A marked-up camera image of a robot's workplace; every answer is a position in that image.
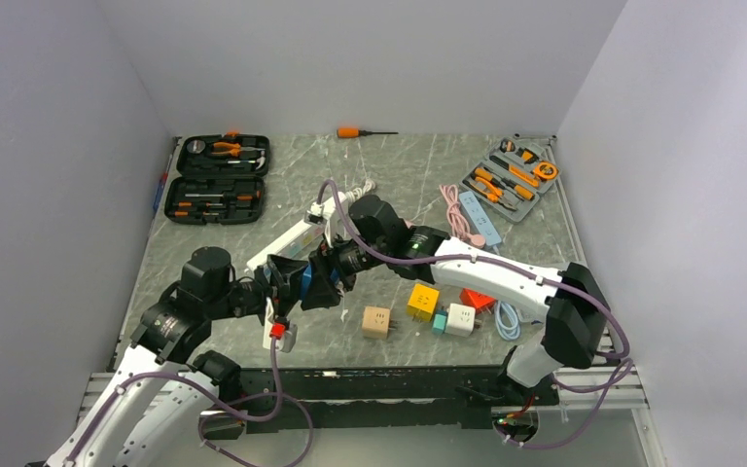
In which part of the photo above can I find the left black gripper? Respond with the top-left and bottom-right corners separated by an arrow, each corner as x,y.
206,254 -> 308,325

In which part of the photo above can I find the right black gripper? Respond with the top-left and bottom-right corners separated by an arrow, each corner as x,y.
301,229 -> 391,310

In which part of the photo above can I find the blue cube adapter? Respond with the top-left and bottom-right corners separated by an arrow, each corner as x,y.
300,265 -> 312,302

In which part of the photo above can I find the white power strip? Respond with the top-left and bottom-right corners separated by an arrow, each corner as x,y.
244,179 -> 376,273

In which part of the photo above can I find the beige cube adapter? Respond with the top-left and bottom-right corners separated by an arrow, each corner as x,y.
361,306 -> 398,340

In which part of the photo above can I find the yellow cube adapter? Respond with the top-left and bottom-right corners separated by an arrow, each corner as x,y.
406,283 -> 441,322

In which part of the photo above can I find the black tool case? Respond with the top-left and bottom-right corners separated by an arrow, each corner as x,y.
163,131 -> 271,226

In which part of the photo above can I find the teal cube adapter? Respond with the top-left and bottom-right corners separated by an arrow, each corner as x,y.
431,313 -> 447,335

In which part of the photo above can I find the white cube adapter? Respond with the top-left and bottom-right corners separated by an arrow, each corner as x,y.
445,304 -> 480,337

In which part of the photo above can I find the red cube adapter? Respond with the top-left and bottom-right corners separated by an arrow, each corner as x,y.
459,288 -> 496,314

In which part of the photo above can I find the light blue power strip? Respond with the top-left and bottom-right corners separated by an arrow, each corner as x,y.
458,191 -> 502,250

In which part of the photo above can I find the light blue round plug cable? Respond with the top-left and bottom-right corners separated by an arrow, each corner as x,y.
494,244 -> 523,341

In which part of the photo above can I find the grey tool case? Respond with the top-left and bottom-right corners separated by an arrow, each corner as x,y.
459,134 -> 560,223

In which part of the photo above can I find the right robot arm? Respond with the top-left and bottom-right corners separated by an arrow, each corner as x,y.
301,195 -> 611,404

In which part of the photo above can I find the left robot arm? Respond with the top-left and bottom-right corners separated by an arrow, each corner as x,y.
43,247 -> 310,466

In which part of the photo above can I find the blue red pen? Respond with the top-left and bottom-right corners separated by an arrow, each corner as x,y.
152,136 -> 179,214

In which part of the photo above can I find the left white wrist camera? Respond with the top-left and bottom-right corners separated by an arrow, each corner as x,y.
262,299 -> 298,353

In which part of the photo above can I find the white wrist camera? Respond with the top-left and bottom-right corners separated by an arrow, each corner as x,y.
303,200 -> 336,226
262,299 -> 298,353

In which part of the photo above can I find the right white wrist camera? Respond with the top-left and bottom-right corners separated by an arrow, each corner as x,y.
303,200 -> 336,226

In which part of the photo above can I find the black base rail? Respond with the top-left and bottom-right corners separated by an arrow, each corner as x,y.
176,364 -> 558,434

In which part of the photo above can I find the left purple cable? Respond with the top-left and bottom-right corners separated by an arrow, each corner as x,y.
63,335 -> 315,467

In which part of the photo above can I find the orange handled screwdriver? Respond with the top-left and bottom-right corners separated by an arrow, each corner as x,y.
336,127 -> 398,139

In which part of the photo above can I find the pink coiled cable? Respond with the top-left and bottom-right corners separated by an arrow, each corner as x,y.
441,183 -> 485,251

